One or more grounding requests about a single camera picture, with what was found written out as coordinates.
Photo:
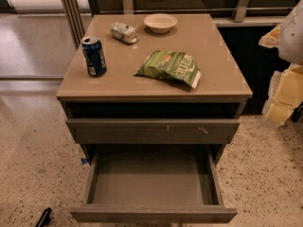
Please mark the grey drawer cabinet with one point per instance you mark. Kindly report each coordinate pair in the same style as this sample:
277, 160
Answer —
182, 88

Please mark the black object on floor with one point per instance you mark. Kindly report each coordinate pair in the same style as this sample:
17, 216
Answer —
44, 218

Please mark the crushed silver soda can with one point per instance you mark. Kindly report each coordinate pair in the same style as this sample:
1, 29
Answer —
125, 33

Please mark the green chip bag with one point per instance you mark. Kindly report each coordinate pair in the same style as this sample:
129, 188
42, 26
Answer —
170, 65

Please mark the white paper bowl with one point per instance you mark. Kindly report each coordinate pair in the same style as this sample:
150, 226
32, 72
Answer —
160, 23

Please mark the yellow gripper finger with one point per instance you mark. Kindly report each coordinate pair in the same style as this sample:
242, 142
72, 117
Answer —
285, 94
271, 39

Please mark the blue tape piece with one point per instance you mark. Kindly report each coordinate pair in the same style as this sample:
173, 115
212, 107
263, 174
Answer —
84, 161

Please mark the blue pepsi can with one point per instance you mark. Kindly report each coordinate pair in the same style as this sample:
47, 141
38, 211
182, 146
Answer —
94, 57

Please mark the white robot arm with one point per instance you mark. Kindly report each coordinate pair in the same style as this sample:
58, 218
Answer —
290, 47

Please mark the open grey middle drawer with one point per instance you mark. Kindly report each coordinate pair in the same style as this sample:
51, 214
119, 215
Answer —
153, 185

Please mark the grey top drawer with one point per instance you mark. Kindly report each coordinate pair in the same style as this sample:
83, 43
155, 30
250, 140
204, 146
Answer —
152, 131

